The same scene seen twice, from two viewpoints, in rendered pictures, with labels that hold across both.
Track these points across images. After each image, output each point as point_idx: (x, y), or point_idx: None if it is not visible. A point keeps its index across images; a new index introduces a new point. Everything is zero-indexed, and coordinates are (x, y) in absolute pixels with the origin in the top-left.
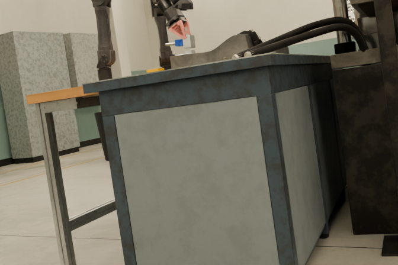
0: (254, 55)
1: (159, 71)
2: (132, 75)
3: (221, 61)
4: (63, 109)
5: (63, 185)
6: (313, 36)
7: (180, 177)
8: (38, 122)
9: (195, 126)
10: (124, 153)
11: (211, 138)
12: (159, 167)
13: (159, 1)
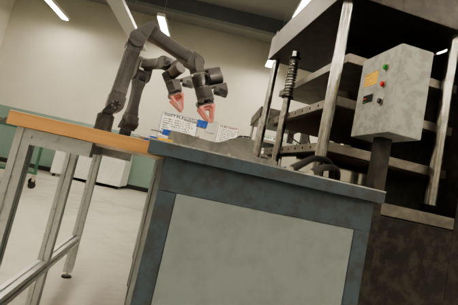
0: (371, 188)
1: (264, 164)
2: (227, 155)
3: (337, 180)
4: (64, 150)
5: (4, 252)
6: (325, 170)
7: (237, 299)
8: (10, 153)
9: (278, 242)
10: (171, 248)
11: (292, 261)
12: (213, 278)
13: (192, 73)
